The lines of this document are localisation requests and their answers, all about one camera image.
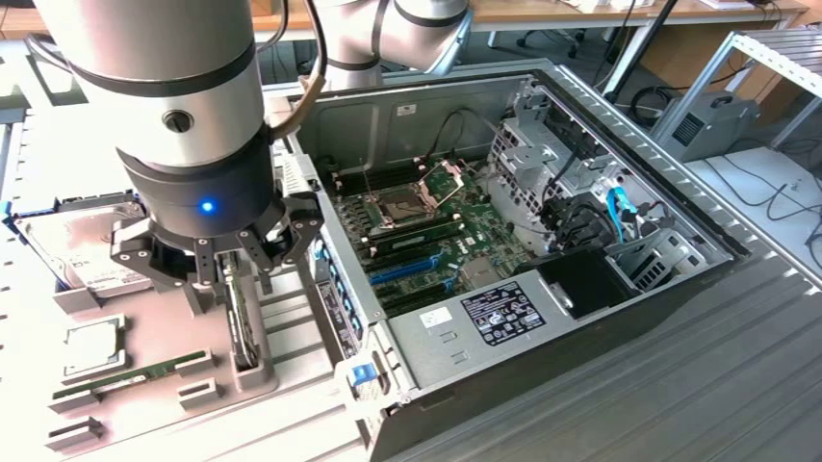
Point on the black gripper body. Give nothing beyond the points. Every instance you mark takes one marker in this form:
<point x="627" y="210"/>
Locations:
<point x="205" y="192"/>

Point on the graphics card with metal bracket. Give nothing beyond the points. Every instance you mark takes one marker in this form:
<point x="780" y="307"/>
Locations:
<point x="240" y="317"/>

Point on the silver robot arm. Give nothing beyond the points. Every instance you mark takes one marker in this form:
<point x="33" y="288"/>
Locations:
<point x="160" y="38"/>

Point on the hard disk in blue carrier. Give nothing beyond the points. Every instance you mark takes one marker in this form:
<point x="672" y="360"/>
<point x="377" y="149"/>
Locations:
<point x="71" y="245"/>

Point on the thin locking lever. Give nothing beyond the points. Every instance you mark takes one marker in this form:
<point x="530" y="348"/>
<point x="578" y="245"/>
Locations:
<point x="368" y="185"/>

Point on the CPU socket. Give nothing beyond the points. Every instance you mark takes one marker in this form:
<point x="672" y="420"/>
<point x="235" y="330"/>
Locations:
<point x="400" y="209"/>

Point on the dark RAM stick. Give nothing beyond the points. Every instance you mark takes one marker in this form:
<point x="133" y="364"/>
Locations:
<point x="417" y="239"/>

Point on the grey parts rack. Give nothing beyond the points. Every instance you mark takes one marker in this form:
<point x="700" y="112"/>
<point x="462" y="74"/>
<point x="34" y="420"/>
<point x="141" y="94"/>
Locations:
<point x="160" y="337"/>

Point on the blue expansion slot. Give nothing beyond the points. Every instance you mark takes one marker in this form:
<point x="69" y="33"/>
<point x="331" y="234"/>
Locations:
<point x="400" y="273"/>

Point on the silver CPU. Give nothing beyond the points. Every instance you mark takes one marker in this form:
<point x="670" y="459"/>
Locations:
<point x="92" y="349"/>

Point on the metal socket cover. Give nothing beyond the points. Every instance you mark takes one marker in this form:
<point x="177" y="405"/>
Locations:
<point x="444" y="182"/>

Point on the green RAM stick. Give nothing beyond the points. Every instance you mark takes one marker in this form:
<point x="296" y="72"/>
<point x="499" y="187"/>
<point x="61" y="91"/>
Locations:
<point x="128" y="379"/>

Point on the green motherboard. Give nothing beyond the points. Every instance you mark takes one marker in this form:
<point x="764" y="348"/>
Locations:
<point x="478" y="226"/>

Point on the silver chipset heatsink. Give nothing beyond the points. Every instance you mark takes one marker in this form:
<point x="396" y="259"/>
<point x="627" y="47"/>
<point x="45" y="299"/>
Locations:
<point x="482" y="272"/>

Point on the blue case latch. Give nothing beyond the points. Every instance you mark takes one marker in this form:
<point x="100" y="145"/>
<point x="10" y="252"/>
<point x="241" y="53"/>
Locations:
<point x="363" y="374"/>

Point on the perforated metal drive cage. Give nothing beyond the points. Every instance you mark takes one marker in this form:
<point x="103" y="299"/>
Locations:
<point x="522" y="161"/>

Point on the grey power supply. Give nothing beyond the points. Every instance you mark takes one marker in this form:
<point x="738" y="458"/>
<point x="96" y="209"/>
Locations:
<point x="443" y="356"/>

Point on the wooden office desk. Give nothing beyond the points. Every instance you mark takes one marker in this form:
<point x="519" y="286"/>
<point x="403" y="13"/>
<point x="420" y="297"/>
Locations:
<point x="578" y="17"/>
<point x="295" y="19"/>

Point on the open PC case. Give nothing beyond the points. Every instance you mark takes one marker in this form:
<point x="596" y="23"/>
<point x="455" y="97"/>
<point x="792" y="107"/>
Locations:
<point x="488" y="385"/>

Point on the black office chair base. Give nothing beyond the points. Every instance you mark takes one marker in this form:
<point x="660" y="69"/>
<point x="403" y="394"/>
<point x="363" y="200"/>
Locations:
<point x="546" y="34"/>

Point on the metal disk bay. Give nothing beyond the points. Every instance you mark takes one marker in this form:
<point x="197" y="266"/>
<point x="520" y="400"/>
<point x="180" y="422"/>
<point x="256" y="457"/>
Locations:
<point x="660" y="269"/>

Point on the black slanted pole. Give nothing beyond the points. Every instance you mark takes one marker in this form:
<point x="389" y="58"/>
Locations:
<point x="639" y="48"/>

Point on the grey control box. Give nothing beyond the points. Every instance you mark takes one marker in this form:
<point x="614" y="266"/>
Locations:
<point x="712" y="127"/>

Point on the aluminium frame shelf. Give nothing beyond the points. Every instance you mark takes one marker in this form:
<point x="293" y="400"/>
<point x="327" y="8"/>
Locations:
<point x="770" y="50"/>

